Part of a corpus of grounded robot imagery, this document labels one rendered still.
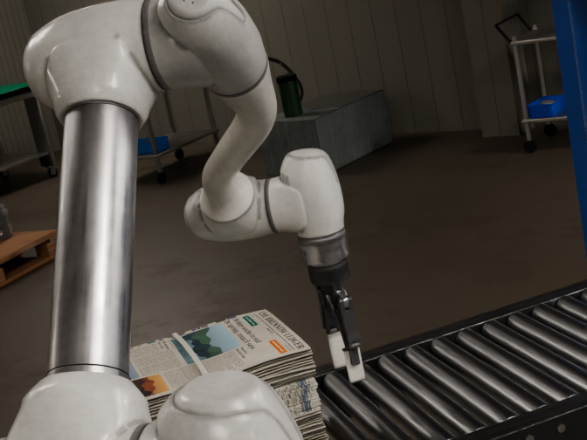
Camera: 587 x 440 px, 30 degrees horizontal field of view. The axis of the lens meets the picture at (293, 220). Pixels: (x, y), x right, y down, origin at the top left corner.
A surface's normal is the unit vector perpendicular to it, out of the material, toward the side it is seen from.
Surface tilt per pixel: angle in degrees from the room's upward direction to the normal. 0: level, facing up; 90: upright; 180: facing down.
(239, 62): 129
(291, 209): 92
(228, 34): 111
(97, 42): 55
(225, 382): 6
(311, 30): 90
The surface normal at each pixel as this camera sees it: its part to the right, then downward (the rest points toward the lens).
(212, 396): -0.07, -0.98
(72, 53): -0.37, -0.30
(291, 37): -0.61, 0.33
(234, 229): 0.02, 0.85
